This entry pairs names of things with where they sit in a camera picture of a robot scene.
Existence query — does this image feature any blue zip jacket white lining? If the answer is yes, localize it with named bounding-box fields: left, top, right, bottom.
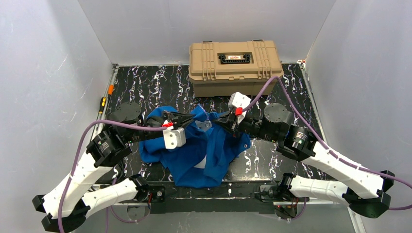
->
left=139, top=123, right=251, bottom=188

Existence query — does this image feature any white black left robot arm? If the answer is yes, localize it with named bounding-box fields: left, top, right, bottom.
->
left=32, top=102, right=195, bottom=233

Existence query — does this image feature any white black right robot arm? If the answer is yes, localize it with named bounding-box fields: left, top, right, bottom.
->
left=213, top=103, right=393, bottom=218

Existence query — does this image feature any tan plastic toolbox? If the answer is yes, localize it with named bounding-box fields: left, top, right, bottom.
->
left=189, top=40, right=284, bottom=98

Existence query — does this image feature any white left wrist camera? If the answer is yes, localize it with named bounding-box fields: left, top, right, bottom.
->
left=163, top=127, right=186, bottom=150

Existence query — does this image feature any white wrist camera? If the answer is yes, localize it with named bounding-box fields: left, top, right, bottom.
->
left=228, top=92, right=251, bottom=124
left=163, top=127, right=186, bottom=150

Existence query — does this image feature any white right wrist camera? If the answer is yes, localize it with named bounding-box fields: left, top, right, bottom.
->
left=228, top=92, right=251, bottom=124

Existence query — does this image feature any yellow black handled screwdriver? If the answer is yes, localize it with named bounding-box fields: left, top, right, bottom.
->
left=98, top=97, right=107, bottom=114

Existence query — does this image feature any orange handled screwdriver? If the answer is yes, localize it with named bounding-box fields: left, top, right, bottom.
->
left=107, top=84, right=114, bottom=96

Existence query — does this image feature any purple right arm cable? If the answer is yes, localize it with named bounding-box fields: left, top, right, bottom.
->
left=241, top=75, right=412, bottom=211

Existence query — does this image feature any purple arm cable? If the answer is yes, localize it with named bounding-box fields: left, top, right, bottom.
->
left=57, top=119, right=171, bottom=233
left=241, top=75, right=412, bottom=211

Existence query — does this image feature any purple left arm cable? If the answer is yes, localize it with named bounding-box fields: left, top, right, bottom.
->
left=57, top=119, right=171, bottom=233

